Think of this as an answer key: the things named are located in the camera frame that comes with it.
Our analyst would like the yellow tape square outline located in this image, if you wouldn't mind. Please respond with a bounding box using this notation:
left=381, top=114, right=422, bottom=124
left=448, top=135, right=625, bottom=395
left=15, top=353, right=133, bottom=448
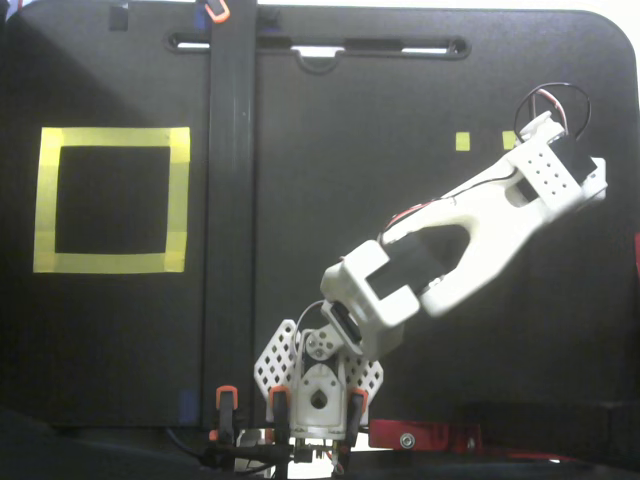
left=32, top=126, right=192, bottom=275

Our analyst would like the black power cable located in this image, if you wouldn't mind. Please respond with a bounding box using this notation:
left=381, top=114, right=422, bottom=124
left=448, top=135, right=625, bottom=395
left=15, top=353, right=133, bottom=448
left=164, top=425, right=296, bottom=474

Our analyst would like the red white wrist servo cable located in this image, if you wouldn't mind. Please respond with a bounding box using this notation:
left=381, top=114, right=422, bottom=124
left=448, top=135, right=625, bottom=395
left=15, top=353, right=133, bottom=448
left=514, top=81, right=593, bottom=144

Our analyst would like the red screw clamp silver bar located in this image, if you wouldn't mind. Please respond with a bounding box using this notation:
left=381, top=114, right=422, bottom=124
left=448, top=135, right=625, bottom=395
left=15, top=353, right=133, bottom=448
left=435, top=422, right=484, bottom=454

